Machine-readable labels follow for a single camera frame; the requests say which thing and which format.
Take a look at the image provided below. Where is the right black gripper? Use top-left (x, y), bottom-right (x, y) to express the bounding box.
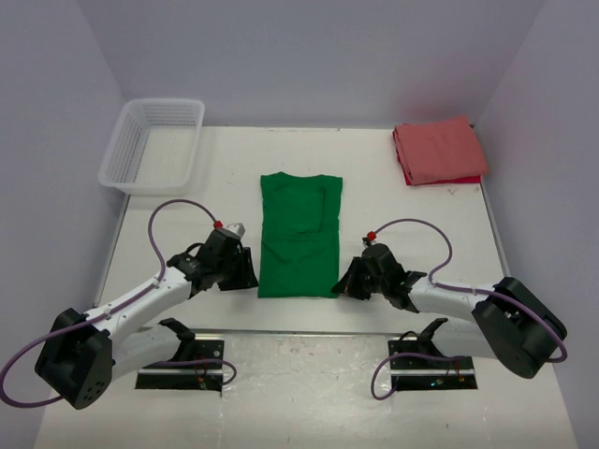
top-left (332, 257), bottom-right (388, 301)

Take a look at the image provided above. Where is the green t shirt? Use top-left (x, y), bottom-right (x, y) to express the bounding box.
top-left (258, 172), bottom-right (343, 298)

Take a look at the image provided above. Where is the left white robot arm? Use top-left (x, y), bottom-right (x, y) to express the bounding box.
top-left (35, 224), bottom-right (258, 410)

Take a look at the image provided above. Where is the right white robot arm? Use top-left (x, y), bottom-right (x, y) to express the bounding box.
top-left (331, 243), bottom-right (567, 379)

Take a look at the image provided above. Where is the white plastic basket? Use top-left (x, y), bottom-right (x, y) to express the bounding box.
top-left (98, 98), bottom-right (205, 196)

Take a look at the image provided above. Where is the folded pink t shirt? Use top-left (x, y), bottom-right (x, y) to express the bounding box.
top-left (392, 116), bottom-right (489, 182)

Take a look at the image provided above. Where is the folded red t shirt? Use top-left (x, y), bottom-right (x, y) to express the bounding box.
top-left (403, 173), bottom-right (481, 186)

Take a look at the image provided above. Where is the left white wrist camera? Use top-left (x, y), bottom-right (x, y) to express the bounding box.
top-left (213, 221), bottom-right (245, 239)

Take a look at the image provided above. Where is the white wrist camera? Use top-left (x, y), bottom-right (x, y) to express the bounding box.
top-left (362, 231), bottom-right (377, 248)
top-left (213, 221), bottom-right (245, 239)

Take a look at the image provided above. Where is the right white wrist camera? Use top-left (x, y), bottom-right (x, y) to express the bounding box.
top-left (362, 231), bottom-right (377, 248)

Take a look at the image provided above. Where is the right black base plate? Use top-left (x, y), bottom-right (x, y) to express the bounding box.
top-left (389, 357), bottom-right (477, 391)

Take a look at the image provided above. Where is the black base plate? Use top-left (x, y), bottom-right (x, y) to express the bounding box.
top-left (389, 357), bottom-right (477, 391)
top-left (135, 339), bottom-right (225, 393)

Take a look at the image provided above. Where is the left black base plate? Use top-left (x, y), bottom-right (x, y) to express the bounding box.
top-left (135, 339), bottom-right (225, 393)

